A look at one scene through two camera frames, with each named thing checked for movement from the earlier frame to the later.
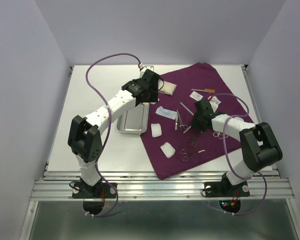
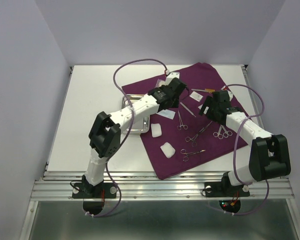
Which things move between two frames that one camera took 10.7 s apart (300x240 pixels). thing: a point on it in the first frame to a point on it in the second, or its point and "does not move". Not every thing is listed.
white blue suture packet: [166, 113] does not move
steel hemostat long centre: [194, 144] does not move
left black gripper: [154, 96] to [175, 103]
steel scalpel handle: [187, 109] does not move
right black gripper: [196, 124] to [208, 100]
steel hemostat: [179, 127] does not move
